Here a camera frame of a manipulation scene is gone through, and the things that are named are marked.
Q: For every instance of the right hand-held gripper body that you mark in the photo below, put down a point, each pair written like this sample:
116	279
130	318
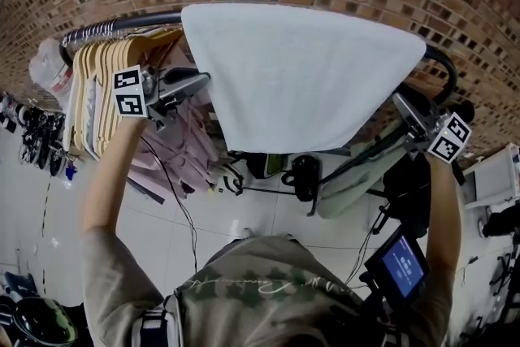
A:
447	138

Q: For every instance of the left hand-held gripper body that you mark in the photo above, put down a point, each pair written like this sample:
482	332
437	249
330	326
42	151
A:
130	93

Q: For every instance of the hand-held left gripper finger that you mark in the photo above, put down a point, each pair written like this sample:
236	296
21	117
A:
183	89
183	74

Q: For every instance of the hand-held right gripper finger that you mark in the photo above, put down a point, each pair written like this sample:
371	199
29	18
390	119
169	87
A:
406	111
424	103

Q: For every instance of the black clothes rail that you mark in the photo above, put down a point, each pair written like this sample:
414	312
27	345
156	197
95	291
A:
154	18

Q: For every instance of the white towel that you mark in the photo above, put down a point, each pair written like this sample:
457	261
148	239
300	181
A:
300	81

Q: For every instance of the person's right forearm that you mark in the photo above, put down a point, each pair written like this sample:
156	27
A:
445	215

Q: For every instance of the person's left forearm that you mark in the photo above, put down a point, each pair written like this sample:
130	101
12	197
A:
109	174

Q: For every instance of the row of wooden hangers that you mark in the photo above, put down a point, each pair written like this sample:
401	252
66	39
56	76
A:
93	93

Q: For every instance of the pink garments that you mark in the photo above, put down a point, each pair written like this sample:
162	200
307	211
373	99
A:
183	150

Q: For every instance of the white storage box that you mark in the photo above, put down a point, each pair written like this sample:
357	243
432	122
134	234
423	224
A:
495	179

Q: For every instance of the large black bag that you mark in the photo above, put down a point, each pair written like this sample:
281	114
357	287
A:
408	195

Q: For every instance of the white plastic bag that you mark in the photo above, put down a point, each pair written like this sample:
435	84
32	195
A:
46	69

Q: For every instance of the pale green cloth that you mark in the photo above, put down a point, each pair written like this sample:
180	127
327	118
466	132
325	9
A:
353	183

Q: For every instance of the small blue object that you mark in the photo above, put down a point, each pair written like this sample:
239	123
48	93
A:
71	172

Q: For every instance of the pile of shoes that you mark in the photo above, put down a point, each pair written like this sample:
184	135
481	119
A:
36	138

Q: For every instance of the black and green backpack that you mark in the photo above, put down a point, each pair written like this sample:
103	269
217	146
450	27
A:
270	166

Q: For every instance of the black pouch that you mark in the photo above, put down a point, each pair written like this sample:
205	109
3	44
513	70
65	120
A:
302	176

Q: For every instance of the chest-mounted screen device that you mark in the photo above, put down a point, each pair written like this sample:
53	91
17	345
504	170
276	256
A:
400	268

